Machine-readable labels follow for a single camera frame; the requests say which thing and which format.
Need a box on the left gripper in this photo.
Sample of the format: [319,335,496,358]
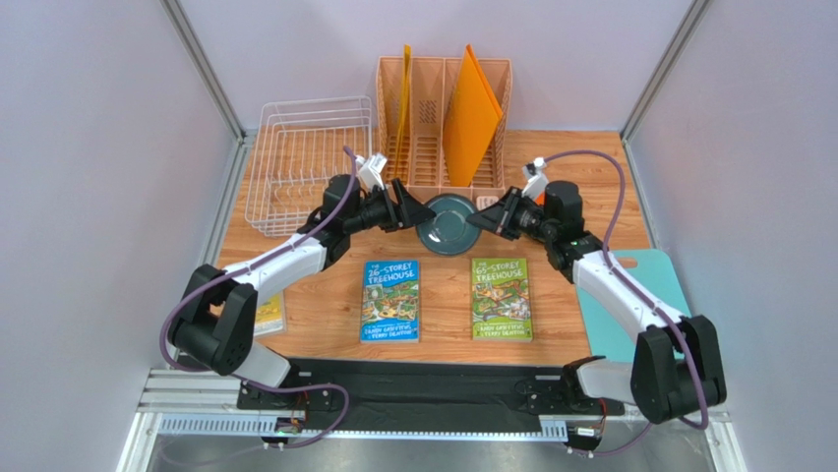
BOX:
[345,179,437,236]

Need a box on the black plate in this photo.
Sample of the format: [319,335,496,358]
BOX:
[416,194,481,256]

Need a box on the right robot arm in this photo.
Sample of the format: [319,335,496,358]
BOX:
[467,181,727,424]

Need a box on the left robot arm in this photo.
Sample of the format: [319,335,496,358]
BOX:
[159,174,436,390]

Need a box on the white power adapter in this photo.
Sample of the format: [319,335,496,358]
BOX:
[475,196,500,211]

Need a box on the pink plastic file organizer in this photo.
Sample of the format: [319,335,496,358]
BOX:
[376,56,507,204]

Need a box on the green treehouse book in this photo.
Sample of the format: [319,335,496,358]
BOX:
[471,258,534,342]

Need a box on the blue treehouse book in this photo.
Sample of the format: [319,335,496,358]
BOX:
[359,260,421,343]

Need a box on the large orange folder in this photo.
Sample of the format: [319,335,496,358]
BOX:
[443,44,504,187]

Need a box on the thin orange folder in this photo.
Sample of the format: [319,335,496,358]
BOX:
[394,44,412,178]

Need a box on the teal cutting board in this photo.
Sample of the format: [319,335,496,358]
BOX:
[575,249,691,363]

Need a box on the yellow book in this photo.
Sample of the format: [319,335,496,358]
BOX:
[254,292,286,338]

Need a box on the black base mat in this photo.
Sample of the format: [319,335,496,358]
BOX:
[237,358,619,433]

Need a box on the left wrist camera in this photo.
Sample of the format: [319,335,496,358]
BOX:
[355,153,388,192]

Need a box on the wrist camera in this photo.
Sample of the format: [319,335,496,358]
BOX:
[522,157,549,201]
[355,153,388,192]

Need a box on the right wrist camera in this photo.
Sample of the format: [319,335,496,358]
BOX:
[522,157,549,201]

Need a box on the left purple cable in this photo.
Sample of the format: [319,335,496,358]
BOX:
[158,145,351,451]

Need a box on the purple cable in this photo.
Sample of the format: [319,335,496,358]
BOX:
[158,145,351,451]
[533,149,710,458]

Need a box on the white wire dish rack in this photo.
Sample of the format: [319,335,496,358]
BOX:
[244,95,373,238]

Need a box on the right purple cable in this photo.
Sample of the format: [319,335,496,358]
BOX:
[533,149,710,458]

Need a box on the aluminium frame rail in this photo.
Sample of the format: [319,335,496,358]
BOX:
[137,369,731,443]

